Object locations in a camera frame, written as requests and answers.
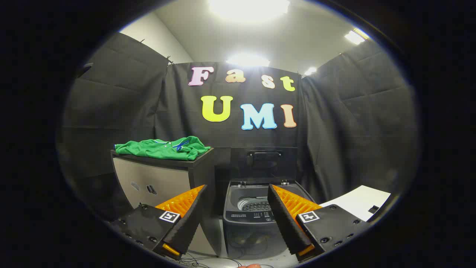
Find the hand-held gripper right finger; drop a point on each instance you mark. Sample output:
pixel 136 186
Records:
pixel 284 219

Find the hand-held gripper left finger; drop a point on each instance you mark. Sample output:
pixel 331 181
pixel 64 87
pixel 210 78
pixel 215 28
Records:
pixel 191 219

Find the grey washing machine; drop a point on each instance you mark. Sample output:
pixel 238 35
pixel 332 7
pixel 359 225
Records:
pixel 230 208

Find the green polo shirt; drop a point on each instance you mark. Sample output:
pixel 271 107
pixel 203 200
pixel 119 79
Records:
pixel 160 149

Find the grey and black cabinet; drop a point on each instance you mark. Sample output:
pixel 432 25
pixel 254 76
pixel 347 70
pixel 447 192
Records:
pixel 167 178

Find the white table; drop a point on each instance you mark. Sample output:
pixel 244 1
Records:
pixel 357 201

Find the small black object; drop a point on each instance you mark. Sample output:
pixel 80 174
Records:
pixel 373 209

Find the black backdrop cloth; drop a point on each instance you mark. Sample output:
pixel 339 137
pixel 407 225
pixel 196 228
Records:
pixel 334 130

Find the ceiling light panel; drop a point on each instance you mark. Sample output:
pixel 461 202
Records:
pixel 310 70
pixel 247 60
pixel 354 37
pixel 249 7

